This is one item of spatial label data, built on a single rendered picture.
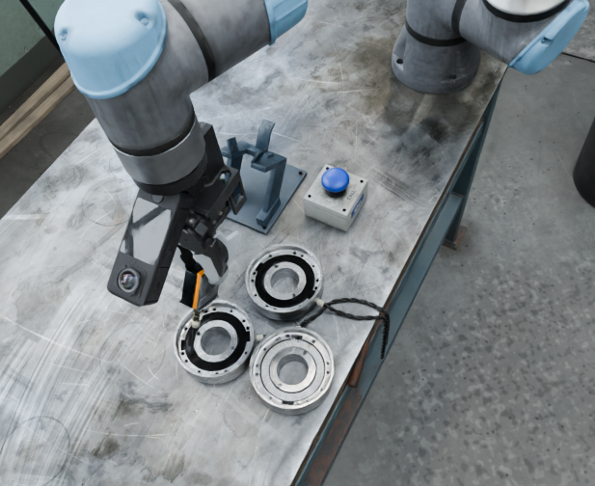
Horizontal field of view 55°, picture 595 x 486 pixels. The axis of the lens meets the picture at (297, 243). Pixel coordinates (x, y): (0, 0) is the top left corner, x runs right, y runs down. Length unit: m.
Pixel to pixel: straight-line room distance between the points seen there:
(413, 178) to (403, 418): 0.82
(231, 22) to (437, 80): 0.61
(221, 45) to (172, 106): 0.06
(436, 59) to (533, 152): 1.10
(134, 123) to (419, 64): 0.64
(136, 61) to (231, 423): 0.48
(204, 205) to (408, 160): 0.45
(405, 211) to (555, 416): 0.91
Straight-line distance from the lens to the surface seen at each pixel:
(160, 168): 0.49
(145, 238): 0.54
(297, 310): 0.75
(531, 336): 1.71
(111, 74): 0.42
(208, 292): 0.69
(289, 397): 0.72
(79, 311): 0.88
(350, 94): 1.03
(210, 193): 0.58
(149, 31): 0.42
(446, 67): 1.01
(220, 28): 0.45
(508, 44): 0.87
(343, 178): 0.81
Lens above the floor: 1.52
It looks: 59 degrees down
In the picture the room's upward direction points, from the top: 9 degrees counter-clockwise
